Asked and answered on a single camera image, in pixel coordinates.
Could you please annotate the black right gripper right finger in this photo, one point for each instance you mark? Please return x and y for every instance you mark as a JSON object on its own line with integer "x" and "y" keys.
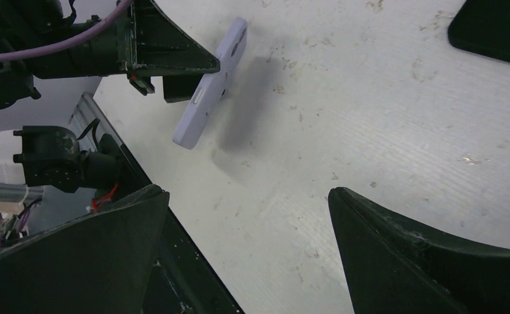
{"x": 394, "y": 264}

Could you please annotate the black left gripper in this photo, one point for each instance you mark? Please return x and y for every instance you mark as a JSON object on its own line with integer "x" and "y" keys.
{"x": 159, "y": 47}

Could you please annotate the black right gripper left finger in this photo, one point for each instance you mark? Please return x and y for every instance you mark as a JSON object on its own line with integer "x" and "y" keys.
{"x": 49, "y": 272}

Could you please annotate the black phone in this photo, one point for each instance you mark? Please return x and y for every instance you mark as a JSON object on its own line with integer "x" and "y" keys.
{"x": 212, "y": 87}

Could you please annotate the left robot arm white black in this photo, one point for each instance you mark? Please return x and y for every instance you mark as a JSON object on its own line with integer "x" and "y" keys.
{"x": 14, "y": 31}

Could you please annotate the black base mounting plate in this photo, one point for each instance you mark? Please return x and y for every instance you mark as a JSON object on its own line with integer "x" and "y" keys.
{"x": 144, "y": 261}

